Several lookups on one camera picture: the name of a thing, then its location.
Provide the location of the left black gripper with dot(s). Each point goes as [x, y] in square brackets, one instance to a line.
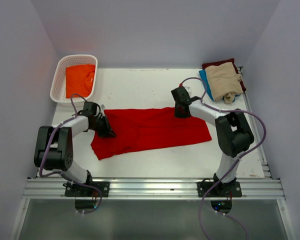
[107, 132]

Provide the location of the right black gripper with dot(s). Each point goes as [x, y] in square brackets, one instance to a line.
[177, 114]

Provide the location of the red t shirt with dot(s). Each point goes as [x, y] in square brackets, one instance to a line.
[148, 129]

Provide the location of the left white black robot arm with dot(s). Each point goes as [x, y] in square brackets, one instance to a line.
[54, 152]

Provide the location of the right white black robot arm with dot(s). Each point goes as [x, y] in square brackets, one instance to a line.
[234, 137]

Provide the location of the blue folded t shirt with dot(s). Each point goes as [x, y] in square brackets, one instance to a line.
[203, 76]

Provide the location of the maroon folded t shirt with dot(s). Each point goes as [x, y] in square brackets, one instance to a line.
[218, 63]

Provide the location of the beige folded t shirt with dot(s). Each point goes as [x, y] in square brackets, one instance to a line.
[224, 82]

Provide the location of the orange t shirt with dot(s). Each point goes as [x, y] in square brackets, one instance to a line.
[79, 79]

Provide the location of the white plastic basket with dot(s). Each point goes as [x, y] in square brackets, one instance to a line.
[58, 87]

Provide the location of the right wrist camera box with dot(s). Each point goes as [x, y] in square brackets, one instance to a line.
[188, 89]

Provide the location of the aluminium mounting rail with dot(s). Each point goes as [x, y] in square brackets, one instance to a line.
[158, 188]

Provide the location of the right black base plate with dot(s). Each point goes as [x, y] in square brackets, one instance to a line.
[222, 190]

